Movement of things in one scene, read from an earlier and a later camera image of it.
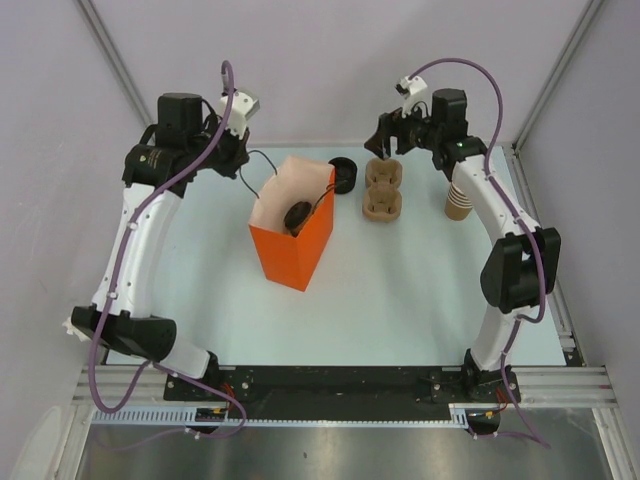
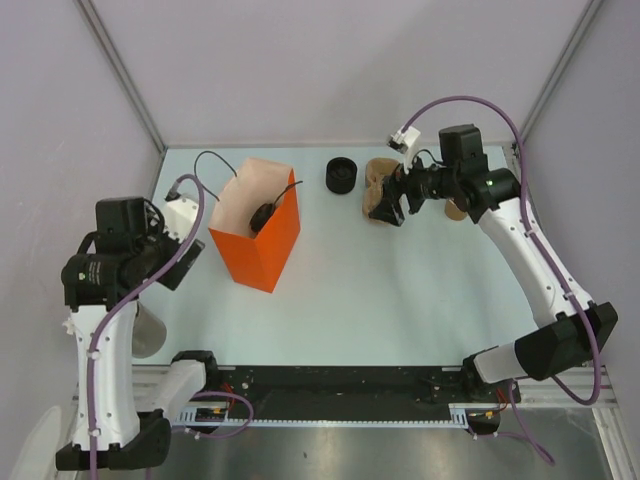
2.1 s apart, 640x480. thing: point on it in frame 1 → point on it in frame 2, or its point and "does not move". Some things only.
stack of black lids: [344, 174] does not move
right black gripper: [391, 124] → [388, 208]
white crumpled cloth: [72, 330] does not move
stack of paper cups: [458, 205] does not move
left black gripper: [238, 154] → [155, 223]
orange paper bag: [288, 259] → [258, 259]
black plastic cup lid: [295, 215] → [260, 216]
